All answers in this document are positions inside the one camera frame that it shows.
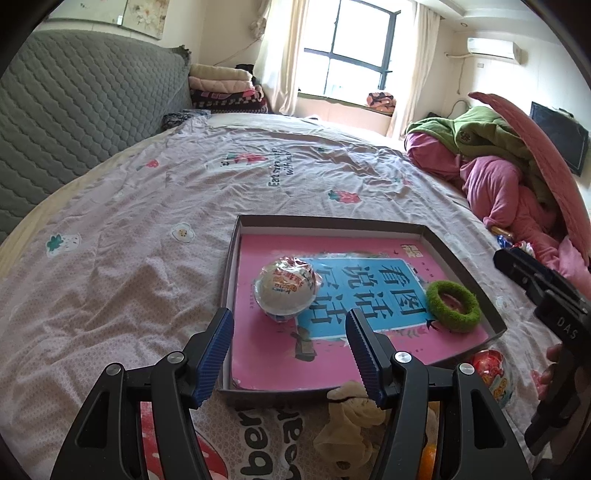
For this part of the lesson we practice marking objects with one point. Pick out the cream curtain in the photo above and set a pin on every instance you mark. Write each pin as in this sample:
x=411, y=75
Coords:
x=286, y=55
x=418, y=64

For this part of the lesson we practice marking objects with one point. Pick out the small blue packet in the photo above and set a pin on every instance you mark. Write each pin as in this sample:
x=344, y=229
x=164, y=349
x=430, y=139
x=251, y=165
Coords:
x=504, y=240

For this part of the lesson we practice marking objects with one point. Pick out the green blanket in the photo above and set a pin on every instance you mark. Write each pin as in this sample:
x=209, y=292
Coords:
x=489, y=129

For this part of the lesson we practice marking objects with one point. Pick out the white air conditioner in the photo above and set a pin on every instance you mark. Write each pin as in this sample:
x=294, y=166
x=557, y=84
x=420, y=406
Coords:
x=491, y=48

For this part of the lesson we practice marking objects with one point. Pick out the cream folded blanket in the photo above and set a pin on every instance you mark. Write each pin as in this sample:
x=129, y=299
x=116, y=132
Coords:
x=217, y=71

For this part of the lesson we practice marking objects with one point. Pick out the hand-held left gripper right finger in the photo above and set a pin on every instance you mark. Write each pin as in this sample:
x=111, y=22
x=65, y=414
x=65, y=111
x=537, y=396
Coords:
x=364, y=350

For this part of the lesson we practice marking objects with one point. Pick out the printed pink bedsheet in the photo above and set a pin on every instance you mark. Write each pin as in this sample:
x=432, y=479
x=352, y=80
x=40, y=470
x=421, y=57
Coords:
x=138, y=230

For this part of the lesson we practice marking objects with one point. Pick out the plastic-wrapped round toy ball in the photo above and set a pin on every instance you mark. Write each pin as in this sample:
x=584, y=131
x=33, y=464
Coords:
x=284, y=293

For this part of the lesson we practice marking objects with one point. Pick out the pink folded blanket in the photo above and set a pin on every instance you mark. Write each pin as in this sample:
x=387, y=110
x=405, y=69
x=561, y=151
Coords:
x=221, y=84

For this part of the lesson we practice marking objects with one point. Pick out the yellow snack packet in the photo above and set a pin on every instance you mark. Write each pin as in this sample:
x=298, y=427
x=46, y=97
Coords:
x=501, y=230

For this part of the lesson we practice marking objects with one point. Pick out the grey quilted headboard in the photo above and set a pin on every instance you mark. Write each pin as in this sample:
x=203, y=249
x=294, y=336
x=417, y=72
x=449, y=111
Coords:
x=69, y=115

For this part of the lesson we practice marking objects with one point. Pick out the dark floral cloth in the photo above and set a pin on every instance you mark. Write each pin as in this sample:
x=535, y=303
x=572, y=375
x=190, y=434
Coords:
x=180, y=117

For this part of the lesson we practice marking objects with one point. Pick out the floral wall painting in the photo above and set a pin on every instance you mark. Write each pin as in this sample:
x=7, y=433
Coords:
x=145, y=16

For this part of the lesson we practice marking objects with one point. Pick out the red toy egg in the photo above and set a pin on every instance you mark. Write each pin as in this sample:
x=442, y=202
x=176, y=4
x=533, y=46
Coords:
x=491, y=374

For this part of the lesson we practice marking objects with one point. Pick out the orange fruit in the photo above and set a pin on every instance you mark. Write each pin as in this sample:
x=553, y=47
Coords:
x=427, y=461

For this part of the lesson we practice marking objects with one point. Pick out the pink quilt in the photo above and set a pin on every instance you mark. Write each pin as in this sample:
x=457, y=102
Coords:
x=494, y=189

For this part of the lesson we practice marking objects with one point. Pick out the red white snack packet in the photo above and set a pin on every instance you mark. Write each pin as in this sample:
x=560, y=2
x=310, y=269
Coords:
x=525, y=247

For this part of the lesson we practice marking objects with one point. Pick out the black television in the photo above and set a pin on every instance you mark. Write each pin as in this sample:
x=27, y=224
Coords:
x=561, y=134

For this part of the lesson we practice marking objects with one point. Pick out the dark patterned folded blanket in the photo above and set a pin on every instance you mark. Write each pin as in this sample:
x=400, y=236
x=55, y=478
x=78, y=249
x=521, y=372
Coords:
x=231, y=102

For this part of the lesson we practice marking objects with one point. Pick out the dark-framed window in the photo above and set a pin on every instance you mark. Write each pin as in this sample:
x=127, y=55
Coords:
x=355, y=37

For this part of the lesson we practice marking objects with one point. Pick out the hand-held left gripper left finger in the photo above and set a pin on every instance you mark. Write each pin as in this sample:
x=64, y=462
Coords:
x=217, y=350

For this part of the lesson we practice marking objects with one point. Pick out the grey cardboard tray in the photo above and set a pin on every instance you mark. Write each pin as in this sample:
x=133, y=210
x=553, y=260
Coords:
x=233, y=258

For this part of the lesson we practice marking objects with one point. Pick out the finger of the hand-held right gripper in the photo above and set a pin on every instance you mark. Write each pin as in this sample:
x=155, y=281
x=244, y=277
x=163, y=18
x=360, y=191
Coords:
x=524, y=270

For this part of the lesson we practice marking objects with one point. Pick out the pink children's book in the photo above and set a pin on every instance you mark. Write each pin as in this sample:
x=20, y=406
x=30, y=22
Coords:
x=268, y=355

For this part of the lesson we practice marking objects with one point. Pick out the pink quilted cushion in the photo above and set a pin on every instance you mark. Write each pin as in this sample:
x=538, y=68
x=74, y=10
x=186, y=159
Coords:
x=549, y=152

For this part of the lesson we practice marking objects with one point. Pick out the person's right hand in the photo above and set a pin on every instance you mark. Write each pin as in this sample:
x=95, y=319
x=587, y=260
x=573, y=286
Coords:
x=550, y=367

